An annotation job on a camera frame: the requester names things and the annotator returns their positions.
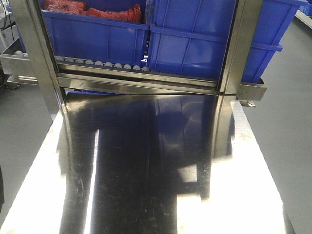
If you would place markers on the right blue plastic bin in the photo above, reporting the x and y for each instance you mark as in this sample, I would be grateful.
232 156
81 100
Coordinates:
189 37

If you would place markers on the blue plastic bin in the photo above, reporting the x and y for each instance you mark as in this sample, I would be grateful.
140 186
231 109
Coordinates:
86 37
189 37

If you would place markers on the left blue plastic bin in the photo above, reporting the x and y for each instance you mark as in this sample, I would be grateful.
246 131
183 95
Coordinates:
86 37

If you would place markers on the roller track strip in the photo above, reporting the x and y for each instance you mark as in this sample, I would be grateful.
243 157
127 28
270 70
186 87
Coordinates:
100 63

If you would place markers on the stainless steel rack frame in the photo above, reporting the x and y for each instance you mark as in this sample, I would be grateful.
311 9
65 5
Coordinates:
40 66

